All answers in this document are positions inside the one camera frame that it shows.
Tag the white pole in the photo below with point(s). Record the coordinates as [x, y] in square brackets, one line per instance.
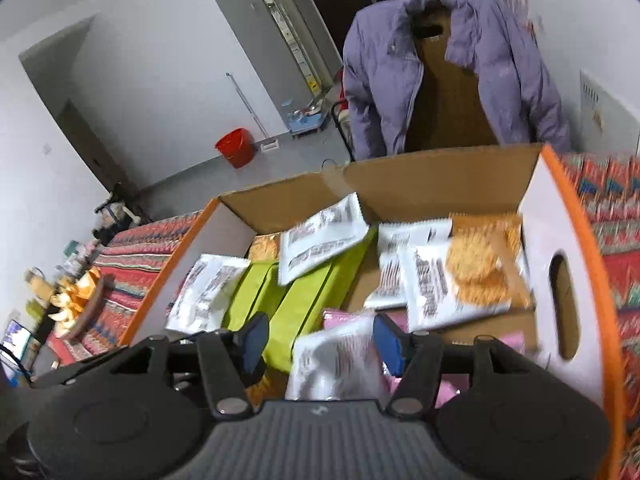
[245, 105]

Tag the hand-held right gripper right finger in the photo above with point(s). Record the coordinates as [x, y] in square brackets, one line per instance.
[387, 350]

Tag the white snack packet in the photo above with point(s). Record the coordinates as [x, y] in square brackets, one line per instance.
[335, 360]

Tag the brown chair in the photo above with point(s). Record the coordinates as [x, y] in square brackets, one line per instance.
[445, 95]

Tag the laptop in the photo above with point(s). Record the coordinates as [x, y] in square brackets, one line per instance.
[12, 340]

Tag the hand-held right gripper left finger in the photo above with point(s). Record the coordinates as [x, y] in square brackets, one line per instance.
[257, 337]

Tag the red bag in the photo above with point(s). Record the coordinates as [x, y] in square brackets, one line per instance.
[342, 92]

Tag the pink snack packet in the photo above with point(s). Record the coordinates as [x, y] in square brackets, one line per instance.
[350, 318]

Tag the long green snack packet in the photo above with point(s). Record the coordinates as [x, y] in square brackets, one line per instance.
[310, 295]
[255, 290]

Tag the orange peels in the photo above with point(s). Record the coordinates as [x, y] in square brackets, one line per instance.
[75, 295]

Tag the purple jacket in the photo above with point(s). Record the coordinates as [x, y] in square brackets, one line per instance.
[375, 85]

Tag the red cardboard box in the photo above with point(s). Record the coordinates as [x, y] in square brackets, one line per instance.
[450, 175]

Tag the pile of white cracker packets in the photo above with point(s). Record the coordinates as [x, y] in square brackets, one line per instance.
[320, 245]

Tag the shallow bowl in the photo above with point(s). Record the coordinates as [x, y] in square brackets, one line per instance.
[92, 310]

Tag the red bucket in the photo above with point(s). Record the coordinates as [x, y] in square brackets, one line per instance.
[235, 150]

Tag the red patterned tablecloth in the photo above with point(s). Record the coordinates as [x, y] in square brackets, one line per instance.
[620, 270]

